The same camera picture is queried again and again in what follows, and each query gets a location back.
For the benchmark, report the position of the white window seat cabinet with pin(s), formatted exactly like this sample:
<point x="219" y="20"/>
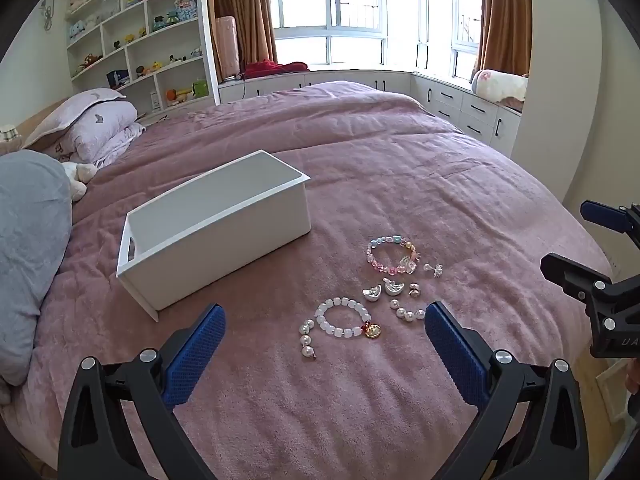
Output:
<point x="450" y="102"/>

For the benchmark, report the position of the bay window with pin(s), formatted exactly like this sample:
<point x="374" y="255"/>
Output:
<point x="360" y="5"/>

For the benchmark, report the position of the silver ingot charm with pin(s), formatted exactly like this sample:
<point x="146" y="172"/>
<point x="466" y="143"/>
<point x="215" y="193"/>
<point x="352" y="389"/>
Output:
<point x="395" y="286"/>
<point x="372" y="295"/>

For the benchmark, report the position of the green toy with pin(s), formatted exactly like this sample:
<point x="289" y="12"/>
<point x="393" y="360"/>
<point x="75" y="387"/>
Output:
<point x="200" y="88"/>

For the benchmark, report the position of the brown curtain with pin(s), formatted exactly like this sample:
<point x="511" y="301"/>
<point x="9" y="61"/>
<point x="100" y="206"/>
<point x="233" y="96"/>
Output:
<point x="502" y="15"/>
<point x="245" y="5"/>

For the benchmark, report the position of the white plastic storage box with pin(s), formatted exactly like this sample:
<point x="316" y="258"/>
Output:
<point x="200" y="240"/>

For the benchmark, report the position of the blue box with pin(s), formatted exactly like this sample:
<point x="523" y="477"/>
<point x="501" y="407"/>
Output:
<point x="117" y="78"/>

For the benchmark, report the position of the light purple pillow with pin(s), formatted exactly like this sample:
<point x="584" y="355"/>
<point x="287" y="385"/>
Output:
<point x="100" y="130"/>
<point x="75" y="110"/>

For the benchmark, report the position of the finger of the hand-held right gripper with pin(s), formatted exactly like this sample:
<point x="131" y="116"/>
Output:
<point x="605" y="215"/>
<point x="565" y="270"/>

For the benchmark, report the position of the white wall bookshelf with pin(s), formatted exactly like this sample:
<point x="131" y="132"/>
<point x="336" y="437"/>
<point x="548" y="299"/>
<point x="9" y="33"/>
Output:
<point x="140" y="45"/>

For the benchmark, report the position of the pearl strand with clasp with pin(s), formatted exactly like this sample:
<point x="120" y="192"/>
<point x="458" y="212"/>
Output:
<point x="306" y="342"/>

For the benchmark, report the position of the flower pearl earring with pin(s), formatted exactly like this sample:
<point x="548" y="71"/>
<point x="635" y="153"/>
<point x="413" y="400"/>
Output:
<point x="438" y="271"/>

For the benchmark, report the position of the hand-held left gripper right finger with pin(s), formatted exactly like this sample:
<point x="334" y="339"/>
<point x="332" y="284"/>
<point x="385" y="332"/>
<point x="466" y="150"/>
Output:
<point x="450" y="355"/>

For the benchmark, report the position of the pink plush bed blanket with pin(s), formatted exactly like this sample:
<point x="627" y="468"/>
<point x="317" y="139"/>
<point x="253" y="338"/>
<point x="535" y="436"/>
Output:
<point x="400" y="160"/>

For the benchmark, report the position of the orange toy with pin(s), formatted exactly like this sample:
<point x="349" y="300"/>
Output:
<point x="172" y="94"/>

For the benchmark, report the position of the short pearl strand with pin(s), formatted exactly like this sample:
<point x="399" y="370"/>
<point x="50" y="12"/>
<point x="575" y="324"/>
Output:
<point x="408" y="316"/>

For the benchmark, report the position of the red cloth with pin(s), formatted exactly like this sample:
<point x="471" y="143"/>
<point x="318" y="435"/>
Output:
<point x="270" y="67"/>

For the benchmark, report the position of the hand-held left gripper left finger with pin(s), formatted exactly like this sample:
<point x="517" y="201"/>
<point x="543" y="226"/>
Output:
<point x="200" y="355"/>

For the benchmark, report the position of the pink suitcase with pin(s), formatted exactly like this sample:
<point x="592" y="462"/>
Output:
<point x="227" y="47"/>

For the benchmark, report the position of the grey pillow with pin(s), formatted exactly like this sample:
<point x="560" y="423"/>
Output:
<point x="30" y="240"/>

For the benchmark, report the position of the white bedside cabinet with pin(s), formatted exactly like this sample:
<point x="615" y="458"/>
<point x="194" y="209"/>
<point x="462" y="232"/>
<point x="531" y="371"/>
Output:
<point x="617" y="390"/>

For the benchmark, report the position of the white pink plush pillow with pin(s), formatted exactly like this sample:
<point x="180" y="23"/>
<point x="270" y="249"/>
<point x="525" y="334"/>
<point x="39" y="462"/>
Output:
<point x="500" y="85"/>

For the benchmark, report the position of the white plush toy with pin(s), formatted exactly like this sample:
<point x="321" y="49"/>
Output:
<point x="79" y="180"/>

